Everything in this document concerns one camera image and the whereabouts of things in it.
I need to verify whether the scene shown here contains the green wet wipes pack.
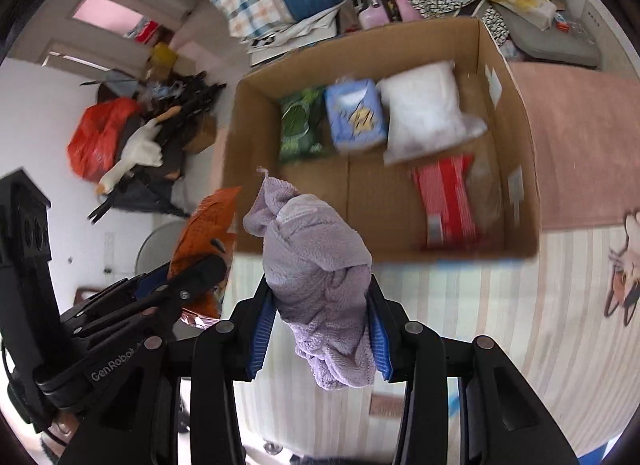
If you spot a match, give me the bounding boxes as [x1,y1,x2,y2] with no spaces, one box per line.
[277,87,331,164]

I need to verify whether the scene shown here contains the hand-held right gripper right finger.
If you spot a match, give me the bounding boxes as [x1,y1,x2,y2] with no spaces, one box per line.
[366,277,593,465]

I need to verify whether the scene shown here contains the clear plastic bag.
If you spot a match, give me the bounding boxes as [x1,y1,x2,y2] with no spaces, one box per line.
[465,154,504,236]

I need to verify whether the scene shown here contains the red striped pack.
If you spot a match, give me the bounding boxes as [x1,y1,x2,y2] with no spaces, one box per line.
[411,155,482,251]

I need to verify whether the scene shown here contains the purple towel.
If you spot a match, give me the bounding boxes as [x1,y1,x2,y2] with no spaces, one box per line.
[242,167,377,392]

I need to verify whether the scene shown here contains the white plastic bag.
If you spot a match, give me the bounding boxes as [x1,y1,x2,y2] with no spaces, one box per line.
[376,61,488,166]

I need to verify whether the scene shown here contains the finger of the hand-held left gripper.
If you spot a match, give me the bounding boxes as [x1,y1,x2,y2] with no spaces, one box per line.
[60,259,173,326]
[70,255,228,346]

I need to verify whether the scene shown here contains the white door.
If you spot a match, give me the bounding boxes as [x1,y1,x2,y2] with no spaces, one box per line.
[9,0,211,76]

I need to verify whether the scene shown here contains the blue tissue pack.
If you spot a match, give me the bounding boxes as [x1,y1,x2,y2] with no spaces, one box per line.
[324,77,390,154]

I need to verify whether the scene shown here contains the white goose plush toy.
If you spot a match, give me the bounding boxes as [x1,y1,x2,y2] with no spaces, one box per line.
[95,106,182,196]

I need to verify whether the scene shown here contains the cardboard box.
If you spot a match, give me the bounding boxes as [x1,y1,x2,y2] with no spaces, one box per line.
[220,16,543,264]

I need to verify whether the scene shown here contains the striped printed bed sheet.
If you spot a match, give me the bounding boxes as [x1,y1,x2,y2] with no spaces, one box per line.
[227,227,640,465]

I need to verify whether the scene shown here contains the pink suitcase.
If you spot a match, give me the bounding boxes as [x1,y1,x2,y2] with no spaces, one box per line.
[350,0,423,32]

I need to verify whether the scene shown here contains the orange snack bag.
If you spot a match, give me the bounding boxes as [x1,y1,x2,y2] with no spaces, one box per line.
[167,187,243,330]

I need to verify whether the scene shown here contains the grey cushion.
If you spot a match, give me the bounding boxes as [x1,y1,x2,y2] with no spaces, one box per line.
[472,0,601,70]

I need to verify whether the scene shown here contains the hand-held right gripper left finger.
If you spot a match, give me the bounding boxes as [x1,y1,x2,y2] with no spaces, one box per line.
[59,276,275,465]

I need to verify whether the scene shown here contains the yellow box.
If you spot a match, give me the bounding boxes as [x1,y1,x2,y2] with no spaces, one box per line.
[146,43,180,82]

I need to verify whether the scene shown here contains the red plastic bag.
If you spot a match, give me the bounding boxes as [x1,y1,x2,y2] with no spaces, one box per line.
[67,97,143,182]

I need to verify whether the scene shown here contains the pink blanket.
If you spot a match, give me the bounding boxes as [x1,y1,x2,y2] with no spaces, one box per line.
[507,61,640,232]

